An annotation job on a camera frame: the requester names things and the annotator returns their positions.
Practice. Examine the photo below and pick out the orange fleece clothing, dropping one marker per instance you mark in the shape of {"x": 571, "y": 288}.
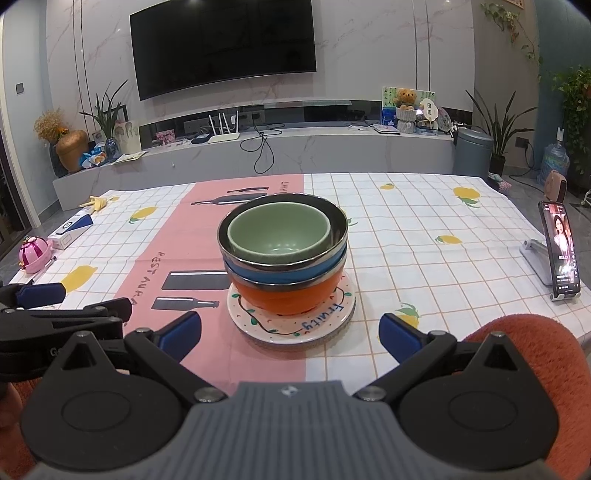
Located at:
{"x": 554, "y": 350}

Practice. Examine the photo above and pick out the blue glass vase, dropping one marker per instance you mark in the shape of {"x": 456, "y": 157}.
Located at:
{"x": 112, "y": 148}

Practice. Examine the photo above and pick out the tall potted plant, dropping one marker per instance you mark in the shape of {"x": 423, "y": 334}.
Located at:
{"x": 501, "y": 129}

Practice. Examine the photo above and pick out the white painted plate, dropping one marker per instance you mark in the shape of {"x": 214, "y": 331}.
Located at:
{"x": 277, "y": 327}

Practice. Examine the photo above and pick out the orange steel-lined bowl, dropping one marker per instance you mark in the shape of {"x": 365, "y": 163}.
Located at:
{"x": 286, "y": 297}

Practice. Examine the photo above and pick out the grey marble television cabinet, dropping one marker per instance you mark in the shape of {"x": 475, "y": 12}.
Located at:
{"x": 323, "y": 152}

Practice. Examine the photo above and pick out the gold vase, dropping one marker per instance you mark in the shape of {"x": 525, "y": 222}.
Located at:
{"x": 71, "y": 152}

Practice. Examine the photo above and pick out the dried flower bunch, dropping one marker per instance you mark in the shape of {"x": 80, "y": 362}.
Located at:
{"x": 51, "y": 124}

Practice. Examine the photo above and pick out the pink round toy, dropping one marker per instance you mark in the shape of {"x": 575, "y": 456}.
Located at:
{"x": 34, "y": 254}

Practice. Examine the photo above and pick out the white phone stand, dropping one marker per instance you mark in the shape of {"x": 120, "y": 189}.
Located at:
{"x": 535, "y": 256}

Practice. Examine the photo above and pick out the blue water bottle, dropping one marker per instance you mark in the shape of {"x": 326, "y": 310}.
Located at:
{"x": 554, "y": 164}

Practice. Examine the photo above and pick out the bushy green plant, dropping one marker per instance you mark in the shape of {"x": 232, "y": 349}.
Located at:
{"x": 577, "y": 106}

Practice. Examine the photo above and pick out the smartphone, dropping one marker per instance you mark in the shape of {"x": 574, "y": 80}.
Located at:
{"x": 561, "y": 249}

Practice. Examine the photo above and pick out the hanging vine plant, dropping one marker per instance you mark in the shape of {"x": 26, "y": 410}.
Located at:
{"x": 517, "y": 27}

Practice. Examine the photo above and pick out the green leafy plant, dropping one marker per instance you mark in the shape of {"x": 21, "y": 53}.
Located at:
{"x": 106, "y": 113}

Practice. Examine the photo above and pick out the green ceramic bowl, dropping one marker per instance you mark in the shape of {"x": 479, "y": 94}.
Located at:
{"x": 277, "y": 230}

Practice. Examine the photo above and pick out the illustrated white card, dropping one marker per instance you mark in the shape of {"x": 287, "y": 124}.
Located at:
{"x": 129, "y": 137}

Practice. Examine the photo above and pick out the grey trash can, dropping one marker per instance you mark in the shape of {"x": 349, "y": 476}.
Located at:
{"x": 472, "y": 154}

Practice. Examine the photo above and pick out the blue steel-lined bowl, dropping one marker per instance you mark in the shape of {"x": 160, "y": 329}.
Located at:
{"x": 277, "y": 274}

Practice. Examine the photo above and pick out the pink printed placemat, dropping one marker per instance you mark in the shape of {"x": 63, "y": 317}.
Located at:
{"x": 175, "y": 240}

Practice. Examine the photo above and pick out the pink photo card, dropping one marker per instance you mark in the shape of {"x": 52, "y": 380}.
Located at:
{"x": 165, "y": 137}

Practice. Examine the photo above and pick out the banana peel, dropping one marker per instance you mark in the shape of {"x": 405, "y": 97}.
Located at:
{"x": 94, "y": 203}

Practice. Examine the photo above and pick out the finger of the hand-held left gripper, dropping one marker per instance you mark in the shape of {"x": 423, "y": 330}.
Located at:
{"x": 41, "y": 294}
{"x": 83, "y": 313}

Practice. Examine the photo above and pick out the pink small heater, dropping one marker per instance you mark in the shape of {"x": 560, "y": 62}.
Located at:
{"x": 555, "y": 187}

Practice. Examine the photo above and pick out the white router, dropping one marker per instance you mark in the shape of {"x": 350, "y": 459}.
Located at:
{"x": 224, "y": 137}

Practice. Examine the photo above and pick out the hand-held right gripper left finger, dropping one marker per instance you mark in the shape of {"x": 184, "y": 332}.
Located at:
{"x": 181, "y": 333}

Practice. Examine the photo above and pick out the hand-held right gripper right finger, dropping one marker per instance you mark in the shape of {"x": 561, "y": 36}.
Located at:
{"x": 397, "y": 334}

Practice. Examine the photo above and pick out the brown teddy bear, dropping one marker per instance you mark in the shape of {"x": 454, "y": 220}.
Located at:
{"x": 407, "y": 99}

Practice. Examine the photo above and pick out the snack packets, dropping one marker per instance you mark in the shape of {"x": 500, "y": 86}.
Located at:
{"x": 94, "y": 158}

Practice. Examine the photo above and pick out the white and blue box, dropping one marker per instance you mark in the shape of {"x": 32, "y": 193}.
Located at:
{"x": 69, "y": 230}

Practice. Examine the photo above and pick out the white round fan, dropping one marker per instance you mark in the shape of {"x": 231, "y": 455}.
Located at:
{"x": 427, "y": 110}

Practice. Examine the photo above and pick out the yellow paper sheet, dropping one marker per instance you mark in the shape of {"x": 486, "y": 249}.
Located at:
{"x": 129, "y": 158}

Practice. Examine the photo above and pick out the black set-top box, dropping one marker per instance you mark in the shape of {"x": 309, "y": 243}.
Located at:
{"x": 201, "y": 139}

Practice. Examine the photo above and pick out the black wall television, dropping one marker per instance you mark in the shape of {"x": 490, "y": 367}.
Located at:
{"x": 221, "y": 44}

